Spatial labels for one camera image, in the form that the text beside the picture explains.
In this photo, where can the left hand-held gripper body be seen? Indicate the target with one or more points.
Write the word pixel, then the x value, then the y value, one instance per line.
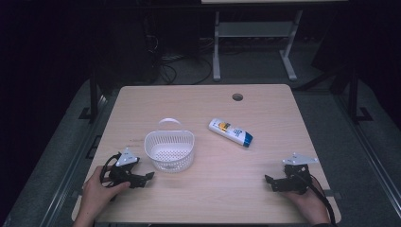
pixel 125 159

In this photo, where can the person's left hand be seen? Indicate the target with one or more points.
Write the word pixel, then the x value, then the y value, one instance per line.
pixel 99 192

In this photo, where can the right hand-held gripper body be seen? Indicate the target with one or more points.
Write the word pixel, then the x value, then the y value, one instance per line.
pixel 298 176

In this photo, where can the white blue-capped shampoo bottle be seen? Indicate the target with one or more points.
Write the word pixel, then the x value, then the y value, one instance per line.
pixel 230 131

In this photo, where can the black metal stand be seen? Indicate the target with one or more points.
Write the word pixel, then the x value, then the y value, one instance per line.
pixel 354 94
pixel 93 94

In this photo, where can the white metal desk frame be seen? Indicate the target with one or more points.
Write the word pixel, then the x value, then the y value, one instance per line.
pixel 217 47

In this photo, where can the white plastic basket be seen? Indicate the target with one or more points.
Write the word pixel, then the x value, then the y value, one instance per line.
pixel 170 148

